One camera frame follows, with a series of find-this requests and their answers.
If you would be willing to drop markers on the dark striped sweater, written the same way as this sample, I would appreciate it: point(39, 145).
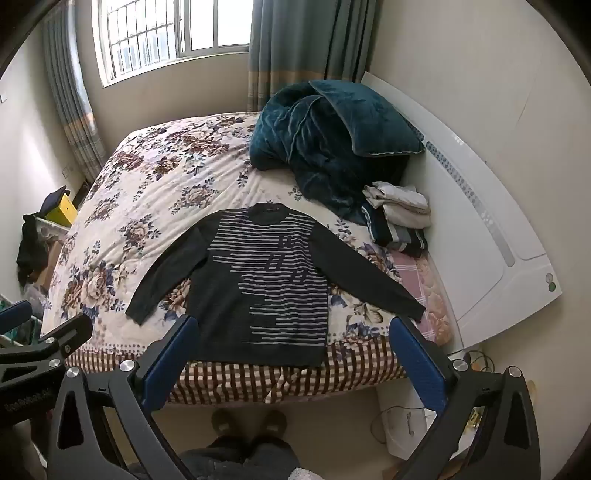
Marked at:
point(277, 286)

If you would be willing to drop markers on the barred window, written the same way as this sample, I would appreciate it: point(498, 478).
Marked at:
point(152, 32)

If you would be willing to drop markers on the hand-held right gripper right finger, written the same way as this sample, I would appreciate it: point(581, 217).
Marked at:
point(418, 364)

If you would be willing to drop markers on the white folded garment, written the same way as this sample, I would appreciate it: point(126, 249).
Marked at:
point(401, 203)

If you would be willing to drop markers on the white headboard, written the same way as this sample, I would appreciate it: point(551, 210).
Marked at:
point(461, 207)

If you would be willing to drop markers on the dark striped folded garment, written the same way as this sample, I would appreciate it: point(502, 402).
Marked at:
point(392, 237)

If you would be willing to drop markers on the black cloth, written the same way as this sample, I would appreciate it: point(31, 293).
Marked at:
point(30, 249)

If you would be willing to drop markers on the brown checked bed sheet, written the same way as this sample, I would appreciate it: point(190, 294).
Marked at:
point(231, 383)

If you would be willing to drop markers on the brown slipper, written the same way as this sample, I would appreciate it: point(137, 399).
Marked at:
point(274, 422)
point(225, 421)

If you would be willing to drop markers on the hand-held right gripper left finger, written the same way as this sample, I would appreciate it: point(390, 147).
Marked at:
point(168, 364)

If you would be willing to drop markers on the yellow box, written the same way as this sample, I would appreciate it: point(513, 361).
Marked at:
point(64, 213)

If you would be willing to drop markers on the pink quilted mattress pad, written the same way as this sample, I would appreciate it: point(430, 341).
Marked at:
point(429, 295)

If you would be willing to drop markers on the grey-green curtain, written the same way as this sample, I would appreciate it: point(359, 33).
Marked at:
point(74, 101)
point(300, 46)

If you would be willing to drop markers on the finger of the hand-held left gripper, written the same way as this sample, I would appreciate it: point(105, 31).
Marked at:
point(14, 314)
point(69, 334)

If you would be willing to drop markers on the floral quilt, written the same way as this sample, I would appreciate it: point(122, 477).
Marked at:
point(152, 184)

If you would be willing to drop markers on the dark blue cloth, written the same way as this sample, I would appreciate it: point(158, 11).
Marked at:
point(53, 198)

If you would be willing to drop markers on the teal velvet pillow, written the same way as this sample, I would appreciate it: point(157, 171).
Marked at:
point(369, 115)

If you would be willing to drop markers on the teal velvet blanket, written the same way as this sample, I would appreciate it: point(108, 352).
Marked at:
point(304, 152)

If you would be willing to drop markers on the white floor box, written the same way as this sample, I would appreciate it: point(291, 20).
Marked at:
point(411, 438)

